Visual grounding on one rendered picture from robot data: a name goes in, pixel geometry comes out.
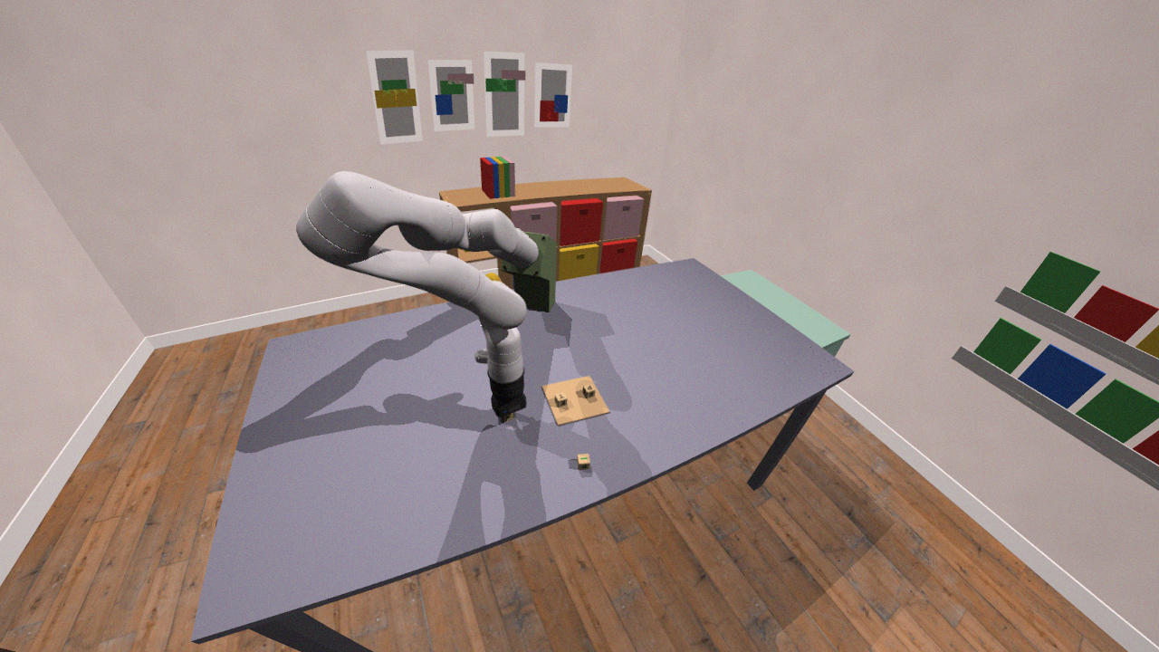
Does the tan square mat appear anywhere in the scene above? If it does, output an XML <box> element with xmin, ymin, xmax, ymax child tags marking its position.
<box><xmin>542</xmin><ymin>376</ymin><xmax>608</xmax><ymax>426</ymax></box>

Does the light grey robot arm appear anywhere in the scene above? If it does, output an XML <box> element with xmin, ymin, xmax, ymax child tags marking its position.
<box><xmin>296</xmin><ymin>171</ymin><xmax>539</xmax><ymax>364</ymax></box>

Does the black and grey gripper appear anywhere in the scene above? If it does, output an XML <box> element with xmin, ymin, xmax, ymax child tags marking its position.
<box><xmin>474</xmin><ymin>349</ymin><xmax>526</xmax><ymax>422</ymax></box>

